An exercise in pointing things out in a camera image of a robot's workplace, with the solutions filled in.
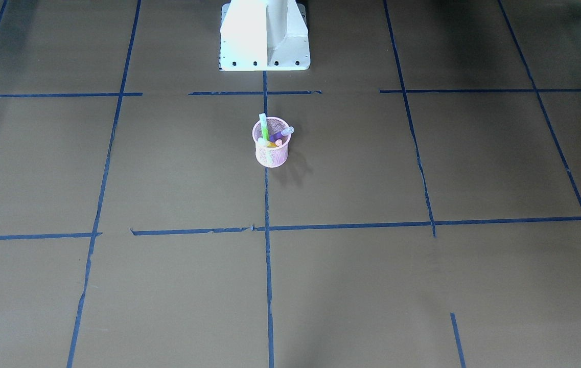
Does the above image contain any purple marker pen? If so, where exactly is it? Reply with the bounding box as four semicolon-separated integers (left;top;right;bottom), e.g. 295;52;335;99
269;126;294;142

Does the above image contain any pink mesh pen holder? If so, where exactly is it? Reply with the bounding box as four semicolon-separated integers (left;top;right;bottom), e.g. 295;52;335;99
251;117;294;168

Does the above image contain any green highlighter pen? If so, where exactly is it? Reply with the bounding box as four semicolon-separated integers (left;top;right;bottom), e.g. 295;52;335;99
259;113;269;140

